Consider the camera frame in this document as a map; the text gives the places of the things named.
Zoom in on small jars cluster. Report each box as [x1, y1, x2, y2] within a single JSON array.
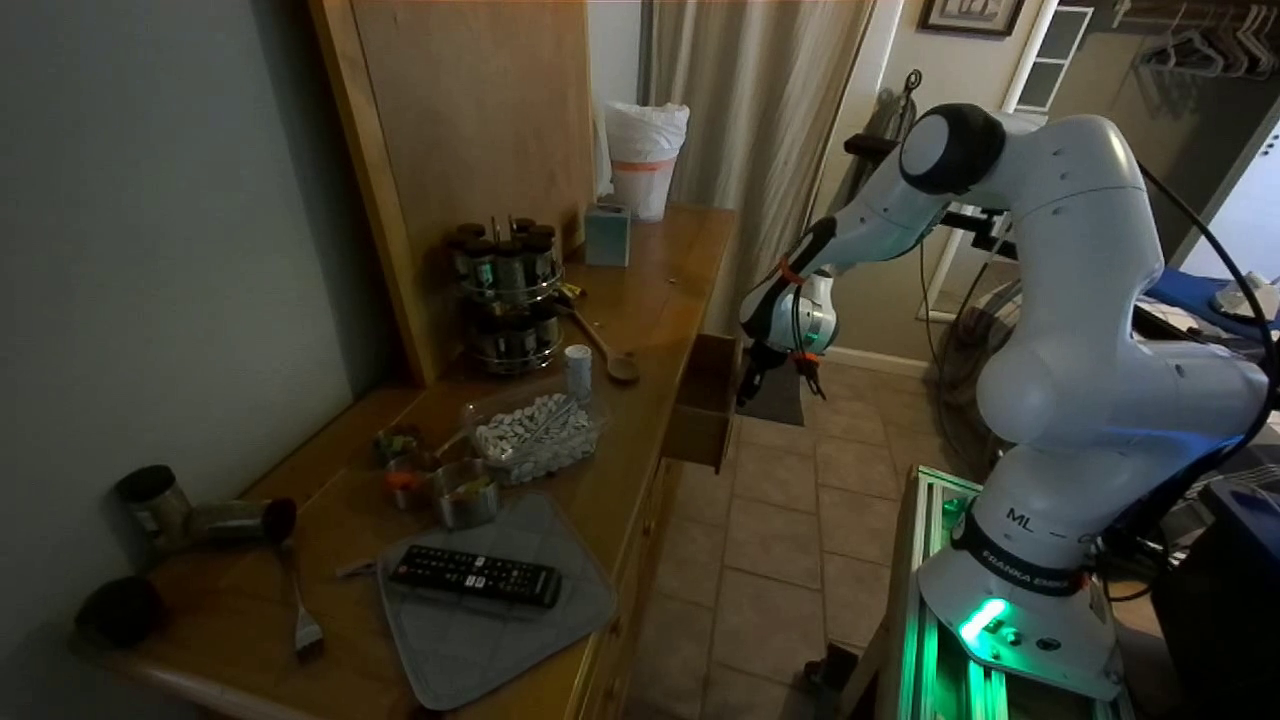
[[371, 426, 500, 527]]

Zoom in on black round lid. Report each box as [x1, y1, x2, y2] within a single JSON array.
[[77, 575, 165, 647]]

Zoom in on grey cloth mat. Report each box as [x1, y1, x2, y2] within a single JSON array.
[[376, 495, 617, 713]]

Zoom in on blue tissue box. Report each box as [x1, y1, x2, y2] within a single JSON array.
[[586, 206, 631, 268]]

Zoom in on wooden spoon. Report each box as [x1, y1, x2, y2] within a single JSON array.
[[558, 283, 639, 388]]

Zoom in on rotating spice rack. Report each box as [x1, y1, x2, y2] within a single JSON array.
[[450, 219, 560, 377]]

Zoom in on dresser drawer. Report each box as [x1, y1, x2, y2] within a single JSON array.
[[664, 336, 736, 468]]

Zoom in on framed wall picture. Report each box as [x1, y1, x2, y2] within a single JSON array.
[[919, 0, 1024, 35]]

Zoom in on beige curtain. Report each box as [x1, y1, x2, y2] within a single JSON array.
[[645, 0, 877, 336]]

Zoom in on small white cup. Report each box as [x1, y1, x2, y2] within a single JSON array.
[[560, 345, 595, 403]]

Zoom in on metal spatula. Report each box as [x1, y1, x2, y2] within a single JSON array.
[[275, 543, 323, 662]]

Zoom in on black remote control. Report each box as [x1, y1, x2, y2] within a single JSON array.
[[387, 543, 563, 609]]

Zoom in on metal tin can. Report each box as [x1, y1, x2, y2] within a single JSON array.
[[112, 466, 191, 554]]

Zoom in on dark floor mat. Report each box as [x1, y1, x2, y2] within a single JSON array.
[[736, 367, 804, 426]]

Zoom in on robot base stand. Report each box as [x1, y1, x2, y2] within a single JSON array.
[[888, 468, 1134, 720]]

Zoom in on wooden dresser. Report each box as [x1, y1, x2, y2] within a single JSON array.
[[112, 207, 736, 720]]

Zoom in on wooden back board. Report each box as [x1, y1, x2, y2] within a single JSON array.
[[307, 0, 592, 385]]

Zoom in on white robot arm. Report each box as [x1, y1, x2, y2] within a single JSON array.
[[741, 103, 1278, 699]]

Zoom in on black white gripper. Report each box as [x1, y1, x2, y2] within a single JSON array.
[[736, 265, 840, 407]]

